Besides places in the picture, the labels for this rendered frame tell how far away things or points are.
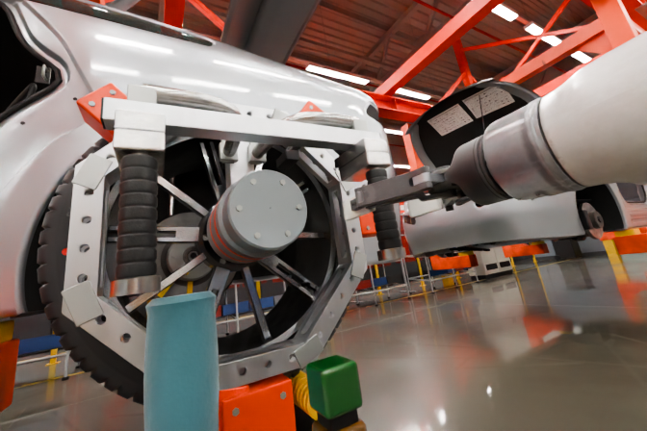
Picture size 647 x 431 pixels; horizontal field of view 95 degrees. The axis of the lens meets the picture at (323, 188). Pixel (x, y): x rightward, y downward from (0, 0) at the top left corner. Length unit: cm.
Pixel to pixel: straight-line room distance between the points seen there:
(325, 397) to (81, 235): 44
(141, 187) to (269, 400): 42
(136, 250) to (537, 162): 38
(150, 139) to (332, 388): 32
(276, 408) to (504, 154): 52
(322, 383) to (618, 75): 33
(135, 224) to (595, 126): 40
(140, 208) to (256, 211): 17
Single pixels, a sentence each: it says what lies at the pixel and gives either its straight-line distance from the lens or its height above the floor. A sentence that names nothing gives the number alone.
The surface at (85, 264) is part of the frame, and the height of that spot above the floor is 80.
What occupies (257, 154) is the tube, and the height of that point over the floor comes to 99.
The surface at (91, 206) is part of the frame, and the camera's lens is 60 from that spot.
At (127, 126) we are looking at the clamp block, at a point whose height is 93.
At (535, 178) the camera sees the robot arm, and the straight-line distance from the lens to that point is 32.
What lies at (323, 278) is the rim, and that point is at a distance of 75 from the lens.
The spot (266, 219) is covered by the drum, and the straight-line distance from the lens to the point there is 46.
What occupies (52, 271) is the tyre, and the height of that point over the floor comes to 80.
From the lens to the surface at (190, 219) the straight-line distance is 116.
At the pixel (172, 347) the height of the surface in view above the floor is 68.
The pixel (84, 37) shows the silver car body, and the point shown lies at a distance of 135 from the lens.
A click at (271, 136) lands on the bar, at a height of 95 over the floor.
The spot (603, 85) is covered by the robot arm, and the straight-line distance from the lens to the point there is 29.
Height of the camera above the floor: 75
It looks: 15 degrees up
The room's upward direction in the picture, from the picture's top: 8 degrees counter-clockwise
